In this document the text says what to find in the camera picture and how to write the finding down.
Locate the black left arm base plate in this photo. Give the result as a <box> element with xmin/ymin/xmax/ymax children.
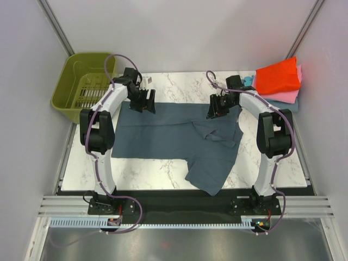
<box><xmin>88</xmin><ymin>197</ymin><xmax>136</xmax><ymax>216</ymax></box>

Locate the aluminium left corner post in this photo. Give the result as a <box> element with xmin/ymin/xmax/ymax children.
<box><xmin>37</xmin><ymin>0</ymin><xmax>75</xmax><ymax>57</ymax></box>

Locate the slate blue t shirt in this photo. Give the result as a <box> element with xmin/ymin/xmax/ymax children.
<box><xmin>111</xmin><ymin>101</ymin><xmax>243</xmax><ymax>196</ymax></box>

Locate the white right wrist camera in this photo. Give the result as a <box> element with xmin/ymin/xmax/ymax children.
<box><xmin>212</xmin><ymin>82</ymin><xmax>227</xmax><ymax>97</ymax></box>

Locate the aluminium right corner post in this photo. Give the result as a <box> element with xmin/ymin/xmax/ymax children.
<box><xmin>285</xmin><ymin>0</ymin><xmax>326</xmax><ymax>59</ymax></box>

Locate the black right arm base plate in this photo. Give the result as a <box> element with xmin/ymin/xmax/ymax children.
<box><xmin>231</xmin><ymin>196</ymin><xmax>282</xmax><ymax>216</ymax></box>

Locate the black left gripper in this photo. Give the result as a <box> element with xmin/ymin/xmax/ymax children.
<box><xmin>127</xmin><ymin>88</ymin><xmax>155</xmax><ymax>115</ymax></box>

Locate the folded teal t shirt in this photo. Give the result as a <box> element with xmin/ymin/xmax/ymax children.
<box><xmin>243</xmin><ymin>75</ymin><xmax>256</xmax><ymax>88</ymax></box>

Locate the light blue slotted cable duct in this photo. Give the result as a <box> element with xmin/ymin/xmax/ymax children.
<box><xmin>49</xmin><ymin>217</ymin><xmax>263</xmax><ymax>229</ymax></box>

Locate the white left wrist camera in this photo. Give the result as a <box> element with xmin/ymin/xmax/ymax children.
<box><xmin>139</xmin><ymin>77</ymin><xmax>152</xmax><ymax>90</ymax></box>

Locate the folded red t shirt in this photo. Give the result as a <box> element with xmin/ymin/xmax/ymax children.
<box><xmin>256</xmin><ymin>57</ymin><xmax>301</xmax><ymax>95</ymax></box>

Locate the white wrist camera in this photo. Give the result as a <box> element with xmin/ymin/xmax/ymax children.
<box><xmin>212</xmin><ymin>82</ymin><xmax>227</xmax><ymax>97</ymax></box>
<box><xmin>139</xmin><ymin>77</ymin><xmax>152</xmax><ymax>90</ymax></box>

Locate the aluminium extrusion rail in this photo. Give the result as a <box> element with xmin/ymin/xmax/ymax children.
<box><xmin>39</xmin><ymin>191</ymin><xmax>333</xmax><ymax>218</ymax></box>

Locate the folded pink t shirt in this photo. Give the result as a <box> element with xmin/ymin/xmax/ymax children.
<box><xmin>251</xmin><ymin>65</ymin><xmax>302</xmax><ymax>104</ymax></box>

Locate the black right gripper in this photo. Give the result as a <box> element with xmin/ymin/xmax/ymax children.
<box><xmin>207</xmin><ymin>94</ymin><xmax>237</xmax><ymax>119</ymax></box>

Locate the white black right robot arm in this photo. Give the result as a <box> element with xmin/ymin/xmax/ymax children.
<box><xmin>206</xmin><ymin>71</ymin><xmax>295</xmax><ymax>214</ymax></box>

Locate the olive green plastic basket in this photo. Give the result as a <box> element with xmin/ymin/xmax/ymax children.
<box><xmin>51</xmin><ymin>52</ymin><xmax>117</xmax><ymax>124</ymax></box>

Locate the folded grey blue t shirt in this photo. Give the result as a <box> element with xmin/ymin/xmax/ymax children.
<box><xmin>267</xmin><ymin>99</ymin><xmax>299</xmax><ymax>113</ymax></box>

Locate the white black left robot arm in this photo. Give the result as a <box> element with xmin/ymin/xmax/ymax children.
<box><xmin>79</xmin><ymin>67</ymin><xmax>156</xmax><ymax>214</ymax></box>

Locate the aluminium corner post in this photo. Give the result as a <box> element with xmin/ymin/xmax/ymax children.
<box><xmin>285</xmin><ymin>0</ymin><xmax>326</xmax><ymax>59</ymax></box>
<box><xmin>37</xmin><ymin>0</ymin><xmax>75</xmax><ymax>57</ymax></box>

